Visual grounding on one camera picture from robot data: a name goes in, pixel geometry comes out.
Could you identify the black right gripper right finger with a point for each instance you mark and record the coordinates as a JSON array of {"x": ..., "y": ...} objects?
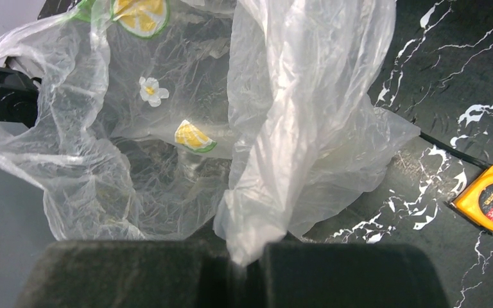
[{"x": 345, "y": 275}]

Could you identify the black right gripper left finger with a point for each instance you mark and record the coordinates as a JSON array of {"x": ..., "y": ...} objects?
[{"x": 126, "y": 274}]

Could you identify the clear plastic bag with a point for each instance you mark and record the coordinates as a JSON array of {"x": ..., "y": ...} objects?
[{"x": 157, "y": 116}]

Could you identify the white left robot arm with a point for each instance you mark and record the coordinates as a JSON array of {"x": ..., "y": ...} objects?
[{"x": 18, "y": 97}]

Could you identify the yellow tape measure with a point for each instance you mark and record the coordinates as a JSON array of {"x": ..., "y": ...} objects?
[{"x": 491, "y": 200}]

